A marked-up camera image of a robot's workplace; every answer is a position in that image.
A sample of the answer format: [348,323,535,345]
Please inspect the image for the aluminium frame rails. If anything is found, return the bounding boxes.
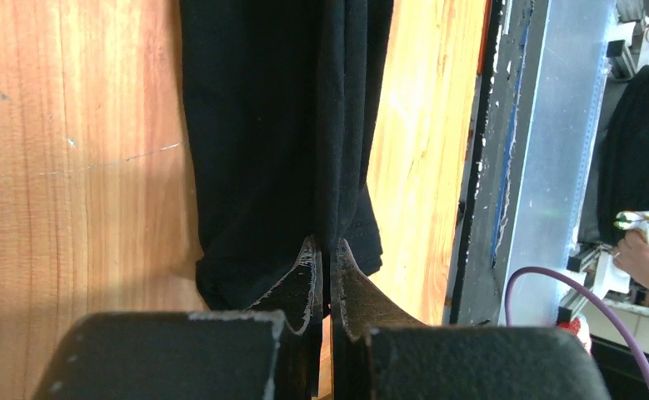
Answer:
[497,1,617,326]

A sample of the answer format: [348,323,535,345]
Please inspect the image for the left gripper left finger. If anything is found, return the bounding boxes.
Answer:
[34,238,323,399]

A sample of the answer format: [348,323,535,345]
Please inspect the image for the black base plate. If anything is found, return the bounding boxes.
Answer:
[443,1,537,325]

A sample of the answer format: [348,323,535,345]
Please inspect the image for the black underwear white waistband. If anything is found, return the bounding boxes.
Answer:
[179,1,393,310]

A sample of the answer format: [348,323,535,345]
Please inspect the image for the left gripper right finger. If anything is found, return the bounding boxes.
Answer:
[330,241,609,399]

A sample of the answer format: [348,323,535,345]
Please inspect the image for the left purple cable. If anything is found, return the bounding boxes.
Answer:
[503,267,649,400]

